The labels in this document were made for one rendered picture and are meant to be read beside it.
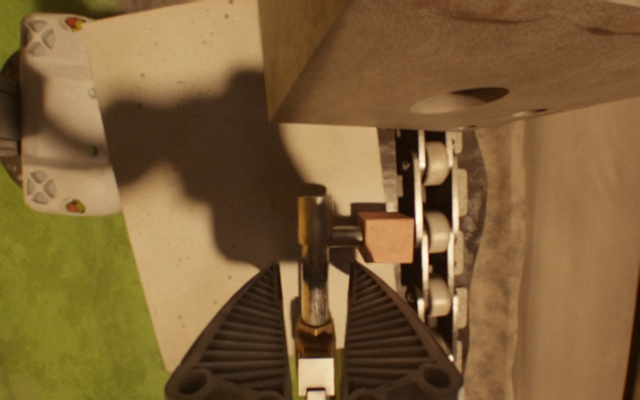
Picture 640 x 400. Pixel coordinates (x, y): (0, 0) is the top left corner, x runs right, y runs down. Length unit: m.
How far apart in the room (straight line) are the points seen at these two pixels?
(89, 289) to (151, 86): 1.34
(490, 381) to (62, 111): 1.14
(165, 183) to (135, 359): 1.38
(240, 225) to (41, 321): 1.59
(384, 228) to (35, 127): 1.04
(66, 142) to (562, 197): 1.10
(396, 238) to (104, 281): 1.37
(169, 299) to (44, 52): 0.85
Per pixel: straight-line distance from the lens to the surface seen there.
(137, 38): 0.25
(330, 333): 0.20
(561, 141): 0.35
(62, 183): 0.92
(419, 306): 0.25
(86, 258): 1.47
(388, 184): 0.23
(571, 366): 0.46
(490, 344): 0.38
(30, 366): 1.93
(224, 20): 0.23
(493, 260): 0.33
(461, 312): 0.32
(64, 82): 1.03
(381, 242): 0.17
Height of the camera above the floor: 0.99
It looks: 83 degrees down
